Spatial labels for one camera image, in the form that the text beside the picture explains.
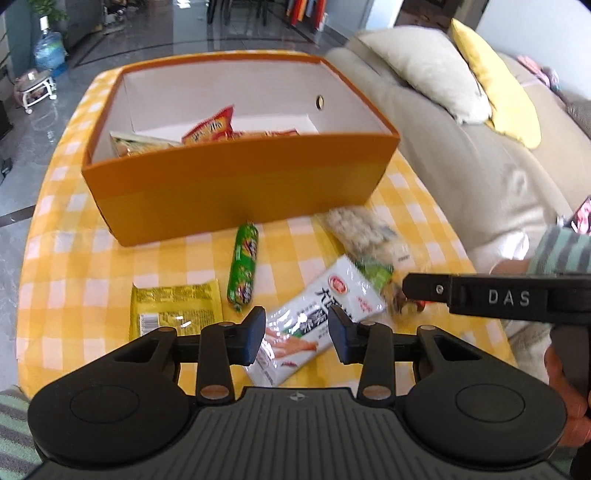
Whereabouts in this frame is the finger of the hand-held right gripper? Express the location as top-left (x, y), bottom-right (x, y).
top-left (402, 272), bottom-right (455, 309)

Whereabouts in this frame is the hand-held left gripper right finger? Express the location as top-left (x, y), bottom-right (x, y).
top-left (329, 305), bottom-right (485, 407)

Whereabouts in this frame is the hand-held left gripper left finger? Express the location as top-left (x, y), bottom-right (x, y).
top-left (111, 305), bottom-right (267, 407)

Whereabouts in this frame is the white sausage packet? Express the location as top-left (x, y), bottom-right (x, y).
top-left (242, 255), bottom-right (387, 387)

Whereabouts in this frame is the small green snack packet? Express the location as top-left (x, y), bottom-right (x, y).
top-left (360, 258), bottom-right (428, 317)

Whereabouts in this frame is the green sausage stick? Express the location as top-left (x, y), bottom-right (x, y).
top-left (227, 223), bottom-right (259, 315)

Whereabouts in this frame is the yellow snack packet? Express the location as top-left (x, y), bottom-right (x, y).
top-left (130, 279), bottom-right (225, 342)

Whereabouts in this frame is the clear packet of eggs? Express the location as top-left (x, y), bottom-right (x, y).
top-left (323, 207), bottom-right (411, 268)

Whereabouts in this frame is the orange cardboard box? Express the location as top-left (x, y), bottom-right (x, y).
top-left (82, 52), bottom-right (400, 247)

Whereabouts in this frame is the orange stick snack packet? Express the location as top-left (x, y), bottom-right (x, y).
top-left (233, 129), bottom-right (301, 139)

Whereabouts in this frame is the red snack packet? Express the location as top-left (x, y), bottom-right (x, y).
top-left (181, 105), bottom-right (236, 146)

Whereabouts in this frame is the pale green chips packet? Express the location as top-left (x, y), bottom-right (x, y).
top-left (110, 131), bottom-right (183, 158)

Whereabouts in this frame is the person's right forearm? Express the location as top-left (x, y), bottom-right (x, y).
top-left (489, 226), bottom-right (591, 278)

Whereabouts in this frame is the person's right hand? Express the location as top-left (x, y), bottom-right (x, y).
top-left (544, 342), bottom-right (591, 448)

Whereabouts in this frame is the pink patterned cloth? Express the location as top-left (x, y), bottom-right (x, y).
top-left (570, 196), bottom-right (591, 236)

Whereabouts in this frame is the beige sofa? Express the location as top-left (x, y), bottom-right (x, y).
top-left (323, 28), bottom-right (591, 278)

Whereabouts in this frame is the yellow pillow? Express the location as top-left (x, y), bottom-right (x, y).
top-left (450, 17), bottom-right (542, 149)

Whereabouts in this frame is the yellow checked tablecloth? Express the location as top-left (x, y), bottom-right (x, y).
top-left (16, 48), bottom-right (515, 407)

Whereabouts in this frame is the white pillow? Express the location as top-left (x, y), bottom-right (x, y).
top-left (358, 25), bottom-right (492, 124)

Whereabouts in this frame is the pink box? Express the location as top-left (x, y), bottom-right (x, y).
top-left (517, 54), bottom-right (561, 90)

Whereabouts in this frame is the striped green clothing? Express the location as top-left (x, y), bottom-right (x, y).
top-left (0, 385), bottom-right (35, 467)

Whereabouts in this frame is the white wheeled stool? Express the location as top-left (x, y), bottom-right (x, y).
top-left (14, 69), bottom-right (58, 115)

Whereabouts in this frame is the blue water jug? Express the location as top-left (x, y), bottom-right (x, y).
top-left (33, 16), bottom-right (68, 75)

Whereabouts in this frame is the grey drawer cabinet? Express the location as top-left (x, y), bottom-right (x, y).
top-left (65, 0), bottom-right (105, 49)

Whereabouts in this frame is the trailing green plant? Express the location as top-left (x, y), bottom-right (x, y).
top-left (28, 0), bottom-right (69, 21)

